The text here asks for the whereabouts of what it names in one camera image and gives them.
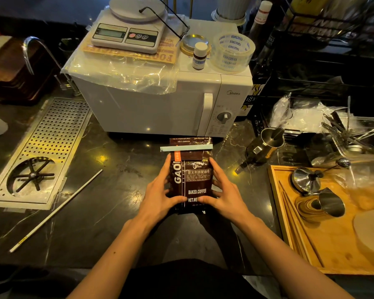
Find person's left hand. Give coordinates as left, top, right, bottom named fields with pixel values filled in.
left=129, top=154, right=188, bottom=229

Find person's right hand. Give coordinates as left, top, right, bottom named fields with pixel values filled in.
left=198, top=157, right=254, bottom=228

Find dark brown coffee bag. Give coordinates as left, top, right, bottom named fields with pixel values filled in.
left=169, top=137, right=214, bottom=213

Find person's right forearm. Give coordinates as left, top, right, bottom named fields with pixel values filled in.
left=235, top=215, right=356, bottom=299

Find person's left forearm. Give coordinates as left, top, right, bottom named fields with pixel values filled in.
left=66, top=216, right=153, bottom=299

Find light blue bag sealing clip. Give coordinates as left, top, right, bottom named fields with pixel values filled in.
left=160, top=144, right=214, bottom=153

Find steel milk pitcher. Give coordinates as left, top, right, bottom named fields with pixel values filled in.
left=235, top=127, right=286, bottom=175

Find person's black clothing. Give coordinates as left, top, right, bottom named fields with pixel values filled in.
left=118, top=258, right=267, bottom=299

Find wooden chopsticks pair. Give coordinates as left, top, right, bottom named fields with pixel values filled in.
left=278, top=180, right=325, bottom=268

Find white microwave oven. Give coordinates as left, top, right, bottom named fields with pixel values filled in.
left=71, top=18, right=254, bottom=138

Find steel funnel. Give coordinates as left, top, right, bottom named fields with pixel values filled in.
left=291, top=167, right=324, bottom=197

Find long white stick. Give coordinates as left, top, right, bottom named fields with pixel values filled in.
left=9, top=169, right=103, bottom=253

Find steel cup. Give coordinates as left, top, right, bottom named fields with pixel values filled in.
left=294, top=187, right=346, bottom=223

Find wooden tray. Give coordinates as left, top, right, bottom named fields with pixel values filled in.
left=267, top=164, right=374, bottom=276

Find crumpled clear plastic bag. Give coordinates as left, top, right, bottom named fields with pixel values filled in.
left=269, top=93, right=357, bottom=135

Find perforated steel drain tray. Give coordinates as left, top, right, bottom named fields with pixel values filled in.
left=0, top=97, right=93, bottom=211

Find clear plastic sheet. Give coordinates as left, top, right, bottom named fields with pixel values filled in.
left=61, top=9, right=187, bottom=96

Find small white-capped bottle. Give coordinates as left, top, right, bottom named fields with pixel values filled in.
left=192, top=42, right=209, bottom=71

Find clear printed tape roll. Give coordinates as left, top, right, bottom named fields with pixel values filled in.
left=210, top=32, right=256, bottom=74

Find bundle of metal utensils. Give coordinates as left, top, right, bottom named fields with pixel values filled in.
left=320, top=96, right=374, bottom=154

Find clear plastic container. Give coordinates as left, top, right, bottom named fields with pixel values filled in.
left=311, top=116, right=374, bottom=168

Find stack of paper filters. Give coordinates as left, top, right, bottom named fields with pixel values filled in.
left=352, top=208, right=374, bottom=269

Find white digital kitchen scale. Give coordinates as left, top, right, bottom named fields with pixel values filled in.
left=91, top=0, right=168, bottom=54

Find tall bottle with white cap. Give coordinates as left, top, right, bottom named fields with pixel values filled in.
left=249, top=0, right=273, bottom=44

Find white ribbed pot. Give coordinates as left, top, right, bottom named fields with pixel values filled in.
left=211, top=0, right=252, bottom=27

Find gold metal stand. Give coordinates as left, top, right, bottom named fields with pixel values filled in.
left=163, top=0, right=194, bottom=20

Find chrome faucet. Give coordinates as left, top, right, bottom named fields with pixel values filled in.
left=22, top=36, right=82, bottom=97

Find dark wooden box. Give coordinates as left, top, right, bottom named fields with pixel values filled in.
left=0, top=35, right=56, bottom=104

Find black wire rack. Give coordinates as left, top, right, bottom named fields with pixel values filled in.
left=252, top=0, right=374, bottom=139

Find black thin-frame glasses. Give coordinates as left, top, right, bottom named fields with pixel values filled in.
left=138, top=0, right=191, bottom=40

